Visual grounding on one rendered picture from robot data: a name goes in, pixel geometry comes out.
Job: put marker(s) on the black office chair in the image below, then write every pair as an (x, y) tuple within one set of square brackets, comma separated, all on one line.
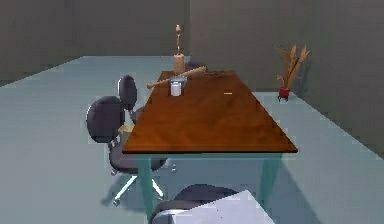
[(106, 124), (128, 93), (200, 196)]

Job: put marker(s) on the brown table with teal legs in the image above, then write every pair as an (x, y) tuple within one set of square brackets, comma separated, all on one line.
[(206, 123)]

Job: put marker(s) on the wooden baseball bat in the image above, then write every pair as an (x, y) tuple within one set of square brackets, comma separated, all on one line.
[(176, 77)]

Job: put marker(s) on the dry plant in red pot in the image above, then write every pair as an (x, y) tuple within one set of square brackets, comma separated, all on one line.
[(290, 68)]

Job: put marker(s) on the small pale pen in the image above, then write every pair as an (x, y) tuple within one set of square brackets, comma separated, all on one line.
[(228, 93)]

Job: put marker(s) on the tan carton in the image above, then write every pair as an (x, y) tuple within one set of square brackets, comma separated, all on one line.
[(126, 133)]

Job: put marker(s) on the pale grey flat box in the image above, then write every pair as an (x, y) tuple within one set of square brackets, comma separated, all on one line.
[(226, 210)]

